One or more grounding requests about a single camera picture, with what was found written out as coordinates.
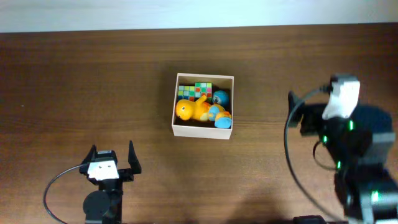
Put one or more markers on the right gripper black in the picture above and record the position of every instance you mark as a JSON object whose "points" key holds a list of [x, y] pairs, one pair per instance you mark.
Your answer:
{"points": [[310, 121]]}

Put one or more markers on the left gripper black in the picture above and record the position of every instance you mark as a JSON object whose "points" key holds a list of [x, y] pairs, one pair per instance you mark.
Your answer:
{"points": [[128, 173]]}

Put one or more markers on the orange and blue duck toy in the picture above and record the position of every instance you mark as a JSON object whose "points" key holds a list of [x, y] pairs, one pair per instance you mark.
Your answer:
{"points": [[221, 118]]}

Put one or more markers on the blue ball toy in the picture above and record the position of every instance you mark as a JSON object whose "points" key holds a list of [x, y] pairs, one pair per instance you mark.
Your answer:
{"points": [[220, 97]]}

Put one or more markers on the orange dinosaur toy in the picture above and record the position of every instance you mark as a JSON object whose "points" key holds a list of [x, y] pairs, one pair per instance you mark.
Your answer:
{"points": [[196, 110]]}

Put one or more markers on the multicoloured puzzle cube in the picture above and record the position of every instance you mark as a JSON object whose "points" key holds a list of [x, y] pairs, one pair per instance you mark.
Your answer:
{"points": [[204, 89], [186, 93]]}

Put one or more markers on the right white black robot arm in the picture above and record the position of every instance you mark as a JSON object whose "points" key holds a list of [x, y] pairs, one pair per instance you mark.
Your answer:
{"points": [[366, 190]]}

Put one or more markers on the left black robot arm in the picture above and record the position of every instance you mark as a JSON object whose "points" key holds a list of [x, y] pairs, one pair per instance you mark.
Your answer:
{"points": [[104, 205]]}

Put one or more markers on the open beige cardboard box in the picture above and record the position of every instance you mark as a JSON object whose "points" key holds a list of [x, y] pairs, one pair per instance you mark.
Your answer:
{"points": [[198, 129]]}

